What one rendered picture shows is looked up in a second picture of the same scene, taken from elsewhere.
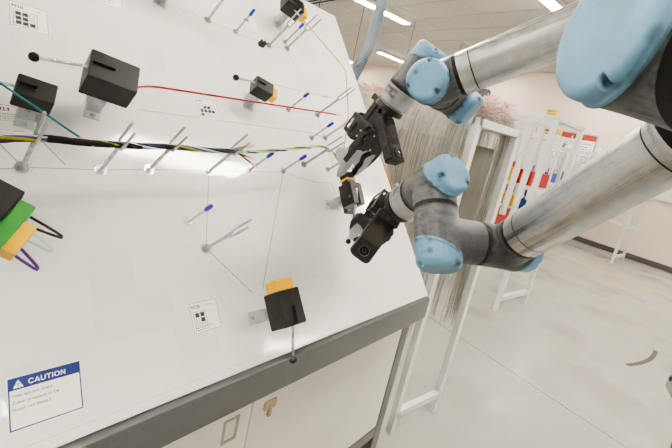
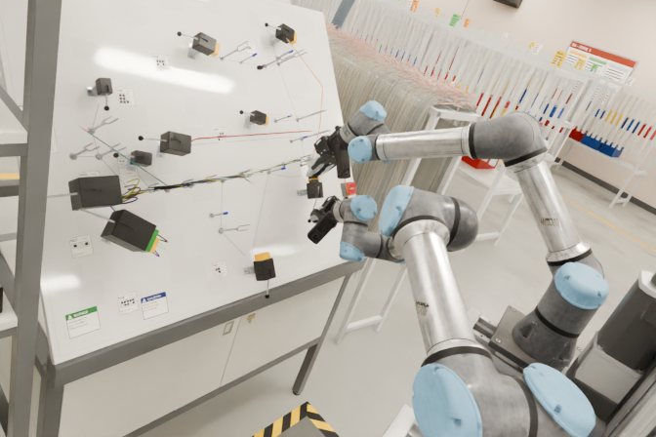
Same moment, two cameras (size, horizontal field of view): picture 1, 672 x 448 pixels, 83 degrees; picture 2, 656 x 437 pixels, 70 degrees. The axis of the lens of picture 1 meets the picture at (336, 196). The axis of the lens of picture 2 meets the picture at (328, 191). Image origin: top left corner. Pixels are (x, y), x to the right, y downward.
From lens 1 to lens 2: 0.79 m
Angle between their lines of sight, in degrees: 14
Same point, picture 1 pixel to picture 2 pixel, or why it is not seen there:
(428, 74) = (359, 149)
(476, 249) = (372, 252)
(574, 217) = not seen: hidden behind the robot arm
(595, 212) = not seen: hidden behind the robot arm
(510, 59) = (403, 153)
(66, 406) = (162, 310)
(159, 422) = (199, 321)
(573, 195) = not seen: hidden behind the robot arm
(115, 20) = (167, 81)
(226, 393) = (230, 310)
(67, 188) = (152, 203)
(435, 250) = (348, 252)
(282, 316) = (263, 274)
